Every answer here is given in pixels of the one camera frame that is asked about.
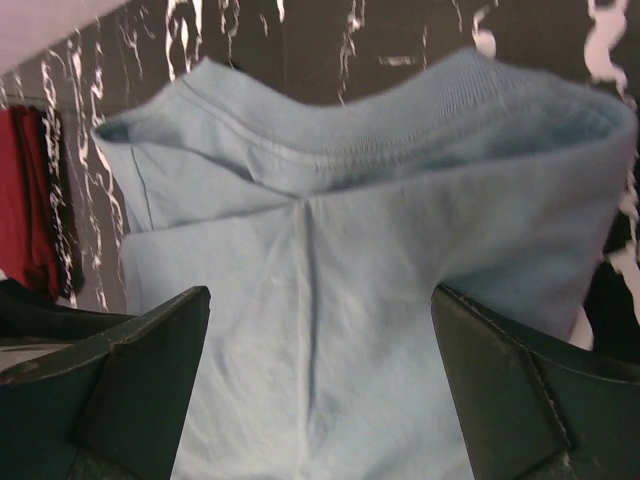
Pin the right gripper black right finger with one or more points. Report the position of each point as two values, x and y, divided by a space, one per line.
531 406

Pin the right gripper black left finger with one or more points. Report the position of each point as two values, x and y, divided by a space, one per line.
89 395

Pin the blue-grey t-shirt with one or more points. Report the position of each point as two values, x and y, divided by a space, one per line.
322 232

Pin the folded dark red t-shirt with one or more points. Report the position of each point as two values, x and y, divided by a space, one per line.
29 253

